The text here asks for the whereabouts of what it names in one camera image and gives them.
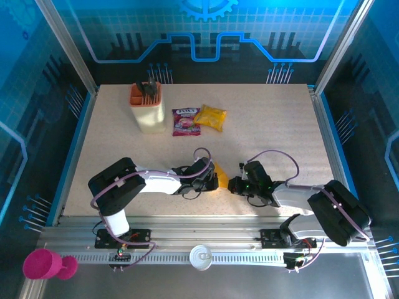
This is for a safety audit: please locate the yellow paper sheet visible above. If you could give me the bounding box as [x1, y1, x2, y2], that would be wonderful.
[213, 161, 231, 190]

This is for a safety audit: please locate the purple candy bag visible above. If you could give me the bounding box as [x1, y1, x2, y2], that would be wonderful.
[171, 107, 202, 137]

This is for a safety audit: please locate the yellow snack bag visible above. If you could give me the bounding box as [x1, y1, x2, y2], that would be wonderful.
[193, 104, 228, 133]

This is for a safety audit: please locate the orange cream utensil holder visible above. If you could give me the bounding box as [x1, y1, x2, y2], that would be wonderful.
[129, 81, 166, 135]

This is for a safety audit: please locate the small circuit board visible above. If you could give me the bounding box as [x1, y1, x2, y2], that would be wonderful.
[282, 252, 312, 272]
[107, 245, 133, 272]

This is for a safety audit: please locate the pink plastic goblet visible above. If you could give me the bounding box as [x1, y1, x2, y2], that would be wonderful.
[22, 248, 79, 281]

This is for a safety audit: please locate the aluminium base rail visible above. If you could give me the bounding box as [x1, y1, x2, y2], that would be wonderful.
[39, 216, 375, 250]

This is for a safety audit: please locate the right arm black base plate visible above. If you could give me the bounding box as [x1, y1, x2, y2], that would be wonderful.
[260, 228, 318, 250]

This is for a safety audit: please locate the white slotted cable duct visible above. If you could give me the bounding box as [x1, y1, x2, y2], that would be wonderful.
[73, 250, 289, 265]

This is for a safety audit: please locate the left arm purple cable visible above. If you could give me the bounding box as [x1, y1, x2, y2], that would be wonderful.
[90, 147, 213, 272]

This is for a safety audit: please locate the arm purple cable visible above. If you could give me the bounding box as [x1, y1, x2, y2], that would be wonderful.
[90, 147, 213, 272]
[244, 149, 372, 273]

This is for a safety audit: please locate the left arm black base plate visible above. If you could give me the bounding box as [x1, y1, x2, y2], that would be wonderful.
[94, 228, 152, 250]

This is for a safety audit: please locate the blue-edged aluminium side rail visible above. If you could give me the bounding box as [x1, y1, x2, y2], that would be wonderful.
[307, 84, 359, 227]
[46, 92, 100, 227]

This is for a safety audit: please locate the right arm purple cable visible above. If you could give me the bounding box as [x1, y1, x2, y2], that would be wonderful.
[244, 149, 372, 273]

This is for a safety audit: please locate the aluminium upright post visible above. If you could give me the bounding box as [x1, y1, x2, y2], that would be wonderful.
[314, 0, 375, 94]
[34, 0, 100, 94]

